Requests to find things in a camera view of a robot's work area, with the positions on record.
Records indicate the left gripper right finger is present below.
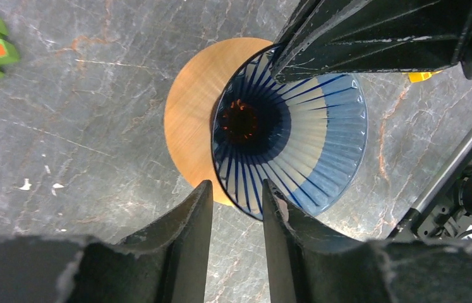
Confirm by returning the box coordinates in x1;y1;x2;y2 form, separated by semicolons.
262;180;472;302

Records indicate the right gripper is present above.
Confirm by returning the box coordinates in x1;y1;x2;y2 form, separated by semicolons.
272;0;472;83

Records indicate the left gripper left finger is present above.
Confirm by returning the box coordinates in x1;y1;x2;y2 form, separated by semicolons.
0;180;213;302

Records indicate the blue glass dripper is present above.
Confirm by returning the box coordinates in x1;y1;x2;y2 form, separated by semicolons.
211;45;368;220

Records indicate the brown glass dripper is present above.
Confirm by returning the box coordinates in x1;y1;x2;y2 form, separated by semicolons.
220;99;258;144

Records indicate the yellow owl block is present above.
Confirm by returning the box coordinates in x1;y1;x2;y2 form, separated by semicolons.
406;71;441;83

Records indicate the aluminium frame rail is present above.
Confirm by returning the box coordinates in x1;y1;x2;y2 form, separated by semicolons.
386;90;472;239

